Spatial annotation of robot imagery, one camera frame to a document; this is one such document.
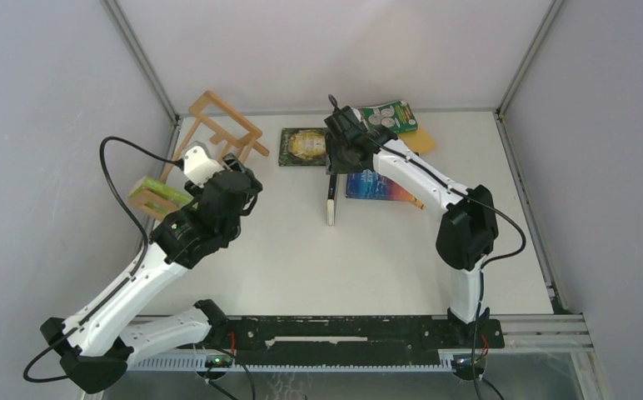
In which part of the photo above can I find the blue Jane Eyre book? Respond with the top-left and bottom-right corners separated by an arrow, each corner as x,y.
345,170 -> 415,203

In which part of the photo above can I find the Alice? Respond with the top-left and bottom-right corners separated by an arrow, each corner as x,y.
278,127 -> 328,167

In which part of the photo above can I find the light green paperback book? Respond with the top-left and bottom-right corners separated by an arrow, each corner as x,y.
127,177 -> 193,220

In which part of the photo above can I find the wooden book rack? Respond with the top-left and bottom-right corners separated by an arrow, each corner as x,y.
128,89 -> 270,222

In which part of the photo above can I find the thin dark book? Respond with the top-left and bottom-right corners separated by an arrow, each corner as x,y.
326,173 -> 338,227

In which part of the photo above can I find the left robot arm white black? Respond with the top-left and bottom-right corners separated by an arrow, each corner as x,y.
40,153 -> 262,394

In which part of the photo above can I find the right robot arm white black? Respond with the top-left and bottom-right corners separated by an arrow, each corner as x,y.
325,106 -> 498,347

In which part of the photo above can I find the green Macmillan book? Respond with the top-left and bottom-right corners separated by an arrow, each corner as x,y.
357,100 -> 418,134

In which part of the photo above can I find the orange booklet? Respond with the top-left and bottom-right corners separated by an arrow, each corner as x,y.
410,198 -> 425,210

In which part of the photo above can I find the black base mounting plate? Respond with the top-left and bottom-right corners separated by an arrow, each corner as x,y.
208,315 -> 506,365

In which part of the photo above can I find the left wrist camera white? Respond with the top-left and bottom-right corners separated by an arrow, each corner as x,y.
182,141 -> 223,188

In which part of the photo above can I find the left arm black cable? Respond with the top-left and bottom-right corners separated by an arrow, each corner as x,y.
22,136 -> 185,385

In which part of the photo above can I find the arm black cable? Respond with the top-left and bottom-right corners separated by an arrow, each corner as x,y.
326,93 -> 528,400
22,136 -> 185,385

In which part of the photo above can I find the white cable duct strip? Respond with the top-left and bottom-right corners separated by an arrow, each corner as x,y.
128,352 -> 456,373

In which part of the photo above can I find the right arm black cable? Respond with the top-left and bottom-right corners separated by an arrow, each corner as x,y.
326,93 -> 528,400

